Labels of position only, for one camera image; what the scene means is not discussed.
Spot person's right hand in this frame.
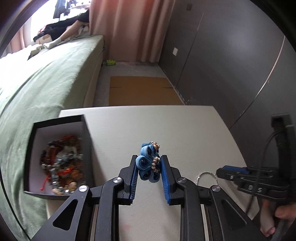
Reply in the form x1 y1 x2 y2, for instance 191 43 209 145
260 199 295 237

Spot hanging dark clothes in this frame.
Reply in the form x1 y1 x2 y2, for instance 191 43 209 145
53 0 77 19

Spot black jewelry box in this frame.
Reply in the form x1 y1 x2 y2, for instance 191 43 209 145
23 115 95 200

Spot pink curtain right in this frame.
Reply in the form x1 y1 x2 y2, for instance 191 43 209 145
90 0 175 63

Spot person lying on bed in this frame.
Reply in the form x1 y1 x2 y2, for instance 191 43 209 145
33 10 89 49

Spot green toy on floor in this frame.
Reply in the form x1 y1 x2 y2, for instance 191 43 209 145
106 60 116 66

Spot silver bangle ring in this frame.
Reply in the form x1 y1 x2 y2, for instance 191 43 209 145
196 171 219 186

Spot brown cardboard floor mat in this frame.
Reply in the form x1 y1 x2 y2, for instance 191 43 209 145
109 76 183 106

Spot white wall switch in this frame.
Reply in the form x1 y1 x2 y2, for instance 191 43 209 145
173 48 178 56

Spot brown bead bracelet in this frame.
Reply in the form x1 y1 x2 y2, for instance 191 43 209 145
40 134 84 195

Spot dark bead bracelet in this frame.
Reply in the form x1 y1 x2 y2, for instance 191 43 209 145
41 141 84 186

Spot bed with green blanket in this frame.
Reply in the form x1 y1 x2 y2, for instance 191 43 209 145
1 35 105 240

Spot black cable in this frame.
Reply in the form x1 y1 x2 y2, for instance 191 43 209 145
245 128 287 216

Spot blue fabric flower scrunchie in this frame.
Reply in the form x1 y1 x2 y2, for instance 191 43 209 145
135 141 162 183

